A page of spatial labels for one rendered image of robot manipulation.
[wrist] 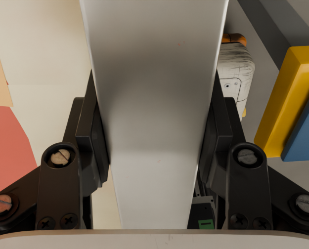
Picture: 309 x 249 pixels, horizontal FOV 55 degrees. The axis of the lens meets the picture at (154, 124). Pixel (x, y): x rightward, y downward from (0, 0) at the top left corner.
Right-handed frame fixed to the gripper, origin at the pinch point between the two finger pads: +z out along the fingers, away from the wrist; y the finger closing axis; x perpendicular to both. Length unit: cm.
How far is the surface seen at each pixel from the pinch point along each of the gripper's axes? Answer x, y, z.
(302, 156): -15.7, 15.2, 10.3
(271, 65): -77, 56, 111
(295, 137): -12.7, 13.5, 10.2
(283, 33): -9.7, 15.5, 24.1
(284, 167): -166, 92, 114
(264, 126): -14.3, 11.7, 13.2
